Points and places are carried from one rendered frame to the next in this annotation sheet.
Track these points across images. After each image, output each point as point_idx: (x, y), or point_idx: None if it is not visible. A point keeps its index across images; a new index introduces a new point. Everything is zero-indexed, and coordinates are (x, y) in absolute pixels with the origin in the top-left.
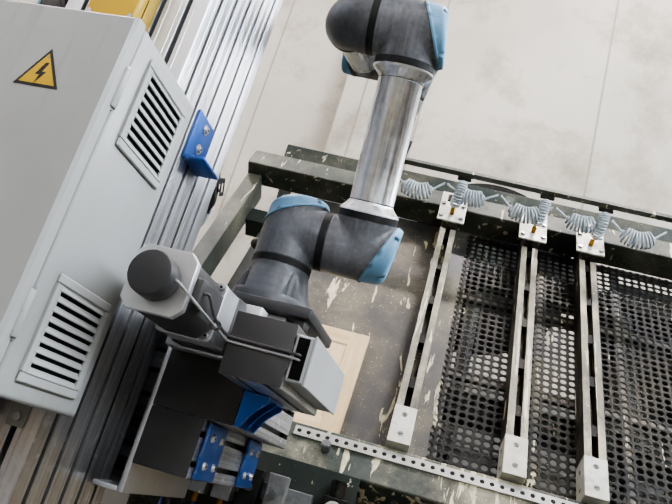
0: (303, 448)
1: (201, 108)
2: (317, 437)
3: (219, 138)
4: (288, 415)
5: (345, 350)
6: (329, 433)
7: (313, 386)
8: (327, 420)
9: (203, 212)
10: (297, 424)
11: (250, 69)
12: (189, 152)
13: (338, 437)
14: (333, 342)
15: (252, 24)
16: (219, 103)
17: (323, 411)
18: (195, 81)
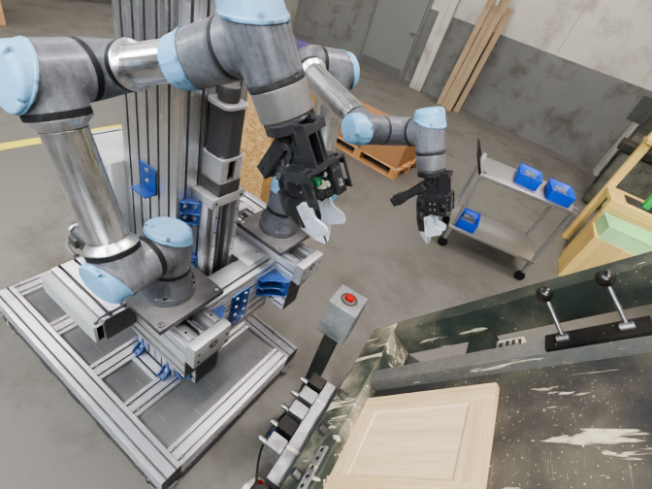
0: (307, 459)
1: (143, 158)
2: (310, 467)
3: (164, 174)
4: (174, 357)
5: (440, 480)
6: (313, 478)
7: (53, 298)
8: (342, 481)
9: (173, 215)
10: (330, 447)
11: (170, 122)
12: (143, 182)
13: (305, 486)
14: (455, 462)
15: (154, 91)
16: (153, 152)
17: (353, 474)
18: (132, 145)
